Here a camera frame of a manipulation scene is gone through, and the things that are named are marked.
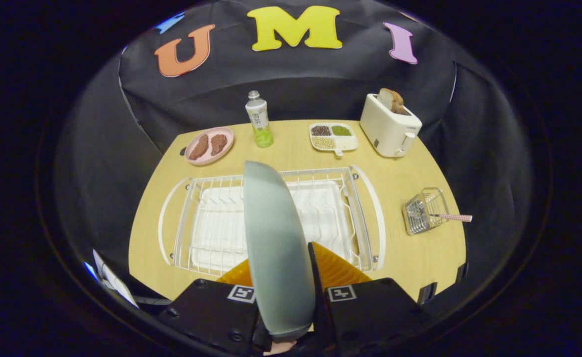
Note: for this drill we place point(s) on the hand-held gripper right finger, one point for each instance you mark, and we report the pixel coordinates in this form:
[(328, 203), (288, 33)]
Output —
[(317, 282)]

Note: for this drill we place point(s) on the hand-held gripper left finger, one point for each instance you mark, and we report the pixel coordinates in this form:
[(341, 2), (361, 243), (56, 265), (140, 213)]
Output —
[(211, 312)]

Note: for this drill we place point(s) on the light green plate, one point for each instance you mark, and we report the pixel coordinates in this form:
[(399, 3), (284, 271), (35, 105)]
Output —
[(276, 248)]

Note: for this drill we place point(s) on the white divided dish of beans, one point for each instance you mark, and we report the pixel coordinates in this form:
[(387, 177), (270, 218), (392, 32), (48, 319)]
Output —
[(348, 143)]

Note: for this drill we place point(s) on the pink plate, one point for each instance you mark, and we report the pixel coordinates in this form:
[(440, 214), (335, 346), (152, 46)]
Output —
[(206, 159)]

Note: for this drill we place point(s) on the white drip tray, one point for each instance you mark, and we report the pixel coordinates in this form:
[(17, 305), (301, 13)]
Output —
[(320, 213)]

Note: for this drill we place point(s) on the black table edge clamp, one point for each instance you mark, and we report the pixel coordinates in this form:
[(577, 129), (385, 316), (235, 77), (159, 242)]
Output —
[(462, 272), (426, 292)]

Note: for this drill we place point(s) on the large brown meat piece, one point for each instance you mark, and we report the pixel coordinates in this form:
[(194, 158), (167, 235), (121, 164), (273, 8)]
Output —
[(199, 147)]

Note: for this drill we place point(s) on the white toaster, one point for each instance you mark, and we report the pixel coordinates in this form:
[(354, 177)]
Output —
[(385, 131)]

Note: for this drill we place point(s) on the small brown meat piece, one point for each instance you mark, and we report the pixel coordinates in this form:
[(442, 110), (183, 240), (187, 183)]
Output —
[(218, 144)]

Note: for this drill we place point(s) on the plastic bottle of green drink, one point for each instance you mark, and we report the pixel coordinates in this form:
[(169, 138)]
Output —
[(260, 121)]

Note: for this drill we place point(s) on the toast bread slice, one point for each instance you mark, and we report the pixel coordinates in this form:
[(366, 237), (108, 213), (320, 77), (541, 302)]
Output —
[(390, 99)]

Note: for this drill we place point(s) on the black backdrop cloth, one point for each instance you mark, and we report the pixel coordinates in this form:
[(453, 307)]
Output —
[(311, 84)]

